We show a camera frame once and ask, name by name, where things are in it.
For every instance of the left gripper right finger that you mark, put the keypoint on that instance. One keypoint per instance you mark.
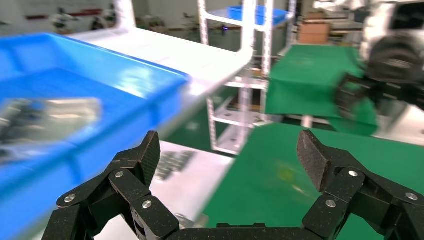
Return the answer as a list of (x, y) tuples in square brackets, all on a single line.
[(344, 185)]

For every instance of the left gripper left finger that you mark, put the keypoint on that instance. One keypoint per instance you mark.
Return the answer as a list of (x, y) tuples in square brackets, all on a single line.
[(129, 185)]

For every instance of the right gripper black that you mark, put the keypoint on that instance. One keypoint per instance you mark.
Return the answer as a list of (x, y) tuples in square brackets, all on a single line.
[(397, 61)]

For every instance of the embossed metal plate part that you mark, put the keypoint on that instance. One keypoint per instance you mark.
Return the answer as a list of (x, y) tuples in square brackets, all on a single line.
[(59, 119)]

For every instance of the green draped cloth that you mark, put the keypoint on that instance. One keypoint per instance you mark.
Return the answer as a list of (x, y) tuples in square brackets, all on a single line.
[(304, 82)]

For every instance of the white paper sheet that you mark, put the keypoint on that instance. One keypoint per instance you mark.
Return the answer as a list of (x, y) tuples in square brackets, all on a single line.
[(195, 188)]

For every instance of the green work table cloth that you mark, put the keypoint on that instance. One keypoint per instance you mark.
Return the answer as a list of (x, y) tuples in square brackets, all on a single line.
[(265, 185)]

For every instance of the brown cardboard box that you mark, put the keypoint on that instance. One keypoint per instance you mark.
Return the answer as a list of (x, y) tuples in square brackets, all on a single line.
[(314, 31)]

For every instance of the large blue plastic bin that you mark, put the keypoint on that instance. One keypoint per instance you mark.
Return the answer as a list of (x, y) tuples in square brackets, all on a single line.
[(99, 76)]

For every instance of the small blue bin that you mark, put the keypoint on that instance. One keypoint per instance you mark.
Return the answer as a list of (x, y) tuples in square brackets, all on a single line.
[(258, 15)]

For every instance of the white metal shelf rack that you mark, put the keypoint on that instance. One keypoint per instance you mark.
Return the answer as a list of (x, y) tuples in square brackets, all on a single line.
[(185, 53)]

